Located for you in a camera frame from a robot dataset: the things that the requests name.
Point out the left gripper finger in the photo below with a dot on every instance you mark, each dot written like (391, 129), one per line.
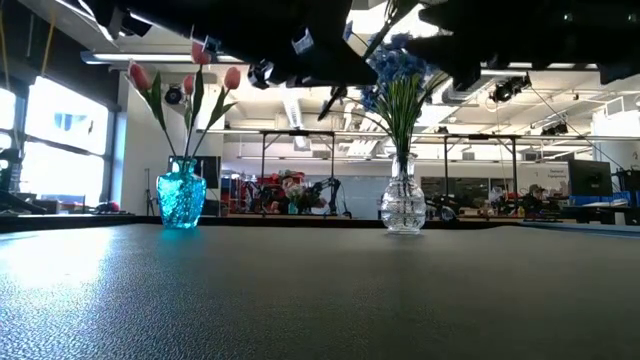
(332, 103)

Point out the blue artificial flower bunch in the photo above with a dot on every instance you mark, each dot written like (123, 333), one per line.
(395, 67)
(430, 85)
(370, 97)
(400, 41)

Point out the pink artificial tulip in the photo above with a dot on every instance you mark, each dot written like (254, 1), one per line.
(232, 77)
(139, 76)
(200, 52)
(188, 84)

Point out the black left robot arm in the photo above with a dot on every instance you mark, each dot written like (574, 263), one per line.
(225, 25)

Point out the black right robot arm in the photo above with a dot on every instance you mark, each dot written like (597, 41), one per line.
(550, 30)

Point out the black background robot arm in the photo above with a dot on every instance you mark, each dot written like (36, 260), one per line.
(332, 187)

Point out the clear glass vase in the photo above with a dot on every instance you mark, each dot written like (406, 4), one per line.
(403, 200)

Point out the blue glass vase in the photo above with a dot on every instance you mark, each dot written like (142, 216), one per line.
(181, 195)

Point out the black computer monitor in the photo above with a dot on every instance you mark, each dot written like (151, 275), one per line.
(212, 172)
(590, 177)

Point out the person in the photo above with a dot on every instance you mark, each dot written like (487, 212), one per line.
(536, 192)

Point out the black round ceiling fixture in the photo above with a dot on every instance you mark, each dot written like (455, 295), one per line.
(173, 95)

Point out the long ceiling light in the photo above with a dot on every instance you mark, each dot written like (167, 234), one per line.
(150, 57)

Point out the black table mat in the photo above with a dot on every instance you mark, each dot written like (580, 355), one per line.
(320, 290)

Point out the black tripod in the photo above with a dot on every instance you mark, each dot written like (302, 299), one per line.
(148, 190)

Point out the large bright window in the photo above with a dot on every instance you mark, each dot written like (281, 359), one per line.
(65, 150)

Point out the black overhead station frame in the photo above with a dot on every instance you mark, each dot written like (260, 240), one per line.
(480, 136)
(297, 133)

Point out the black ceiling-hung camera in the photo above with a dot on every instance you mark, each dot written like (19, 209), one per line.
(510, 89)

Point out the black table border frame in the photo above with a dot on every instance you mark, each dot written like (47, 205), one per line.
(300, 221)

